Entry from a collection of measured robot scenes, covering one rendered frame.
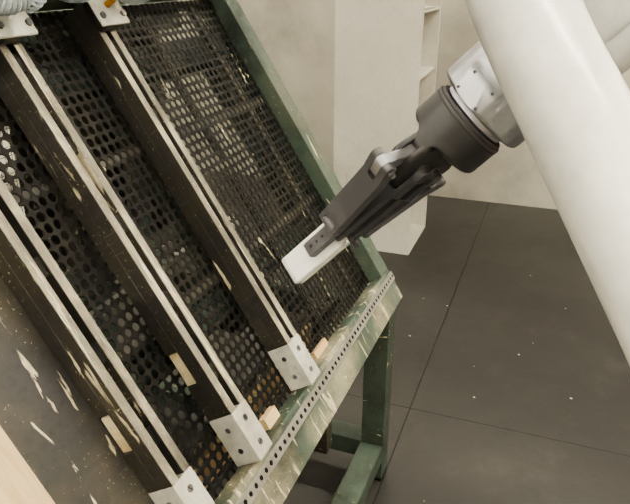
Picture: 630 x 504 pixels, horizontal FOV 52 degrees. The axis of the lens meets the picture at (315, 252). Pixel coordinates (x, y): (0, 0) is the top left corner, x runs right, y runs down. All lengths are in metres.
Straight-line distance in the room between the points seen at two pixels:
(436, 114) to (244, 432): 1.03
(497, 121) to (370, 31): 3.92
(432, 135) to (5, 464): 0.87
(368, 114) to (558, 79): 4.19
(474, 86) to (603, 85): 0.21
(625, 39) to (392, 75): 3.93
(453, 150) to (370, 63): 3.92
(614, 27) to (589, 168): 0.21
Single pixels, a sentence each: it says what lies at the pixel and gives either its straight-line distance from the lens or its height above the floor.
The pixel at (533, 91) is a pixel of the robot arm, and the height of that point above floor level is 1.85.
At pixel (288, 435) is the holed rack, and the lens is 1.61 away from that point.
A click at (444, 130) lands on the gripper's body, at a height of 1.78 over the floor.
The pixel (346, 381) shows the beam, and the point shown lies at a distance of 1.89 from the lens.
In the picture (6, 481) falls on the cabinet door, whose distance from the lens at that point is 1.18.
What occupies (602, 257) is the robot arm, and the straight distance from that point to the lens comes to 0.35.
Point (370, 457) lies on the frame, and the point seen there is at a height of 0.18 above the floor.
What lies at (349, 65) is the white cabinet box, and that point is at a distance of 4.52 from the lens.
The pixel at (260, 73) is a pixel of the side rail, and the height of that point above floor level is 1.58.
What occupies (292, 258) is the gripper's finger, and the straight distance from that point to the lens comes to 0.66.
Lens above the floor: 1.90
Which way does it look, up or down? 24 degrees down
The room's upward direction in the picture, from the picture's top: straight up
